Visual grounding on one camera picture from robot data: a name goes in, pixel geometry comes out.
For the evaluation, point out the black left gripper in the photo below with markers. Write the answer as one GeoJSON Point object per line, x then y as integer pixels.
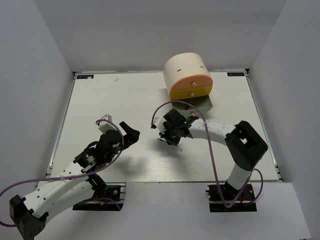
{"type": "Point", "coordinates": [132, 136]}

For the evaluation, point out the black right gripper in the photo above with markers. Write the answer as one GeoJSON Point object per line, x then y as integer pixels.
{"type": "Point", "coordinates": [167, 126]}

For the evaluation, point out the green pen refill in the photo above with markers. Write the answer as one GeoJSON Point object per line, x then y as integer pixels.
{"type": "Point", "coordinates": [178, 148]}

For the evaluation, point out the cream round drawer organizer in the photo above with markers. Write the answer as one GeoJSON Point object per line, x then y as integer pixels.
{"type": "Point", "coordinates": [188, 84]}

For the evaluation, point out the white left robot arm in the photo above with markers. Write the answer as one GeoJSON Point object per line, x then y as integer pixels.
{"type": "Point", "coordinates": [77, 182]}

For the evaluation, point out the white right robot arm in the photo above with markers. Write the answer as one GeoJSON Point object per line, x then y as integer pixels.
{"type": "Point", "coordinates": [245, 145]}

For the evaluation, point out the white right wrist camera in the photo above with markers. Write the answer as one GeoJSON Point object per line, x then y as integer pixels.
{"type": "Point", "coordinates": [158, 123]}

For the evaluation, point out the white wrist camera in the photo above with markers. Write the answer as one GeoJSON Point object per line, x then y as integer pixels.
{"type": "Point", "coordinates": [158, 123]}
{"type": "Point", "coordinates": [104, 123]}

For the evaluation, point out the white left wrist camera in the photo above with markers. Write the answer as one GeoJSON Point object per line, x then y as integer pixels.
{"type": "Point", "coordinates": [104, 123]}

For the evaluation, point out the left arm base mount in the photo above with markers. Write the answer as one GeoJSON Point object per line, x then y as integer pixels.
{"type": "Point", "coordinates": [110, 199]}

